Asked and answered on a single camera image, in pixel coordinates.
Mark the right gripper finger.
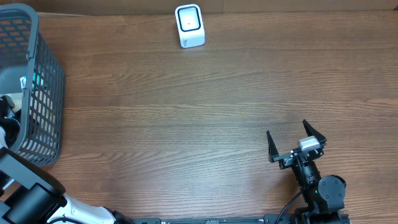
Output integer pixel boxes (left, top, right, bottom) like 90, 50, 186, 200
302, 119, 326, 144
266, 131, 279, 162

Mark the teal snack packet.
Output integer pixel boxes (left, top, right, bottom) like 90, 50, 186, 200
20, 73, 47, 90

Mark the beige plastic pouch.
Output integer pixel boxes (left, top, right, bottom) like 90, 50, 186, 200
6, 93, 23, 113

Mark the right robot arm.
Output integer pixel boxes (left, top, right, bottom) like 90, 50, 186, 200
264, 120, 350, 224

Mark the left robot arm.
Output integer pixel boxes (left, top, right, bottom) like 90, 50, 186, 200
1, 95, 133, 224

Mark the white barcode scanner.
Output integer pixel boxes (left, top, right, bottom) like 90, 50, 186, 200
175, 4, 205, 49

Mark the grey plastic mesh basket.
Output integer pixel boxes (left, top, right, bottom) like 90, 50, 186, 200
1, 3, 65, 166

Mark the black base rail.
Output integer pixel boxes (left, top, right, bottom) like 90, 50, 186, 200
124, 214, 352, 224

